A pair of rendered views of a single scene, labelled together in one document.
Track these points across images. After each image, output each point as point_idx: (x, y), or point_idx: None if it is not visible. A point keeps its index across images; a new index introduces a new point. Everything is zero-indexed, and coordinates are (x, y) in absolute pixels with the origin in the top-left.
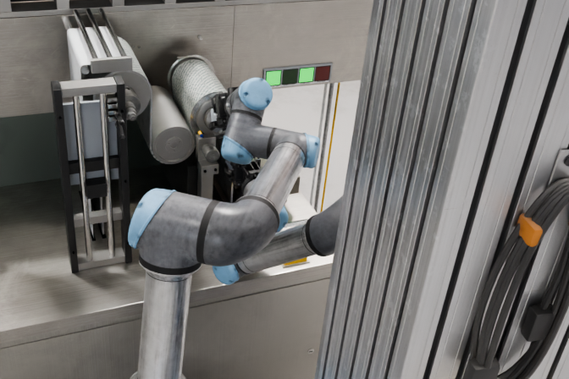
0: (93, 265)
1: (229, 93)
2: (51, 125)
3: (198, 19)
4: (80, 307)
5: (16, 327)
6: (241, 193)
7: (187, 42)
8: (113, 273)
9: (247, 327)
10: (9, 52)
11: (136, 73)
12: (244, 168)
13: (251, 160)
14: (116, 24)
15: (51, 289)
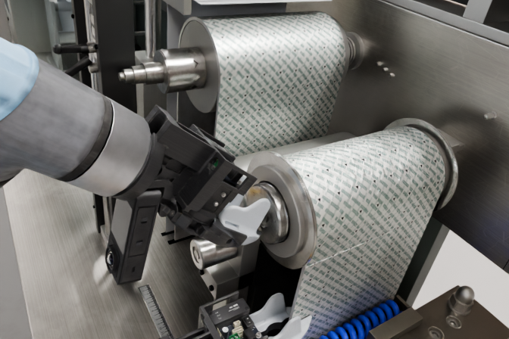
0: (105, 241)
1: (145, 117)
2: None
3: (507, 79)
4: (29, 247)
5: (7, 206)
6: None
7: (466, 113)
8: (93, 265)
9: None
10: None
11: (210, 35)
12: (197, 331)
13: (219, 336)
14: (377, 23)
15: (67, 218)
